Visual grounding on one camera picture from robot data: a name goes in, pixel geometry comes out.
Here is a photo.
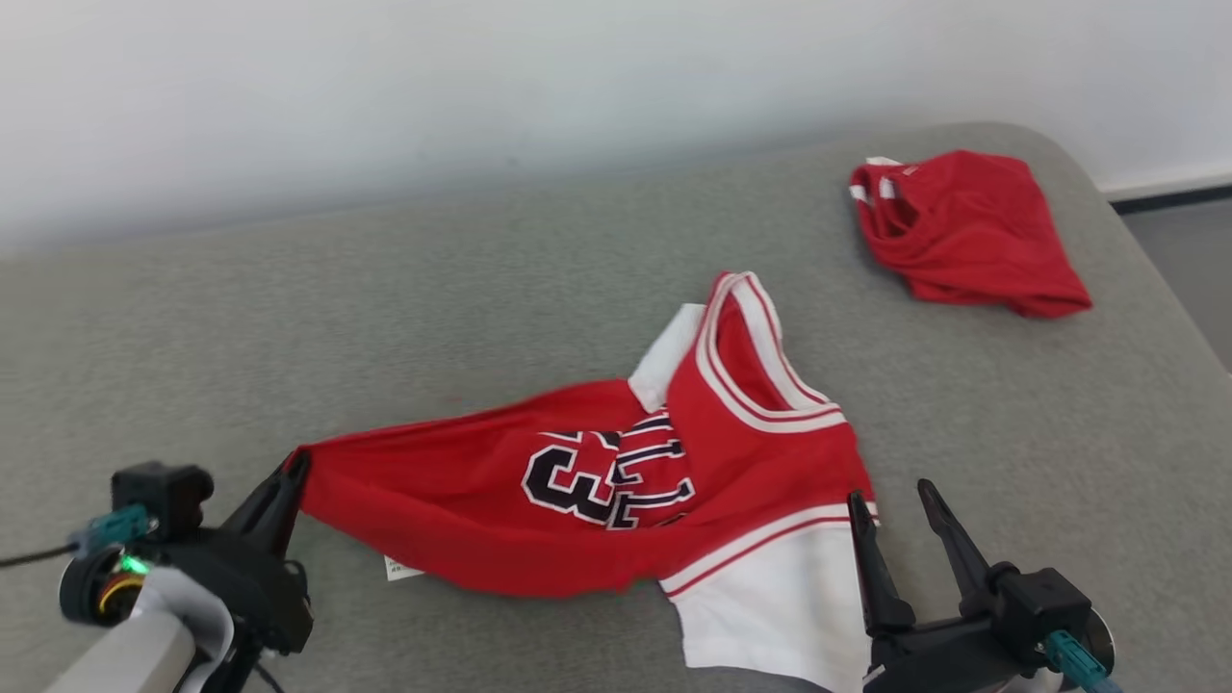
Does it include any white skirting board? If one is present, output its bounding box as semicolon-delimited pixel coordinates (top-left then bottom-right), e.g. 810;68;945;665
1100;171;1232;215

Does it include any thin black cable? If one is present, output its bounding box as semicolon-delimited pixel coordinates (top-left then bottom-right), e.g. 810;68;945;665
0;544;78;569

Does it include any red white basketball jersey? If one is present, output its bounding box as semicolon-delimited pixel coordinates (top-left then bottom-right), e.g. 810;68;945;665
289;271;882;693

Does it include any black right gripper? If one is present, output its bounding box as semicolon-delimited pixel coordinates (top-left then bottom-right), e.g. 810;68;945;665
847;479;1117;693

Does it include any plain red white-trimmed garment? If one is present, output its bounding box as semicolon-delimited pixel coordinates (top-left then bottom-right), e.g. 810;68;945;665
849;149;1094;321

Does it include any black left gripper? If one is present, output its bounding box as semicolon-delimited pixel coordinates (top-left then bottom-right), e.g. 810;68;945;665
58;450;316;665

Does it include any teal cable connector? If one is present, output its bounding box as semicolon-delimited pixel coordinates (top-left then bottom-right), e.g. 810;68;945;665
1044;630;1125;693
69;505;155;561

